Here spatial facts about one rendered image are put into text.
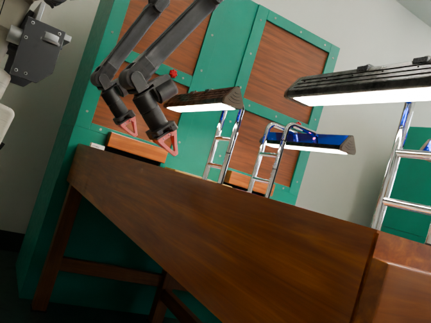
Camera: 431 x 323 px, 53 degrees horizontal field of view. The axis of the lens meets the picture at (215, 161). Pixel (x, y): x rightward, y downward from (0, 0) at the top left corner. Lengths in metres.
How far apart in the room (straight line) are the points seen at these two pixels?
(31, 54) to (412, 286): 1.08
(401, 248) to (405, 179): 3.76
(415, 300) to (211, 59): 2.02
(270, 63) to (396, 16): 2.49
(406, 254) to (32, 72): 1.04
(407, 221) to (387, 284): 3.69
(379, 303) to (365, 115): 4.08
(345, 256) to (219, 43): 2.02
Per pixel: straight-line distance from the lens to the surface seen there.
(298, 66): 2.67
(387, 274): 0.44
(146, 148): 2.15
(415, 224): 4.09
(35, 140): 2.94
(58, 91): 2.96
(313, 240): 0.51
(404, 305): 0.47
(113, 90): 1.68
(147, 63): 1.24
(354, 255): 0.47
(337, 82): 1.06
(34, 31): 1.29
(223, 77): 2.40
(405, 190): 4.21
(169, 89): 1.26
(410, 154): 1.09
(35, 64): 1.28
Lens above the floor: 0.76
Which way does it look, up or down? 3 degrees up
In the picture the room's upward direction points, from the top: 17 degrees clockwise
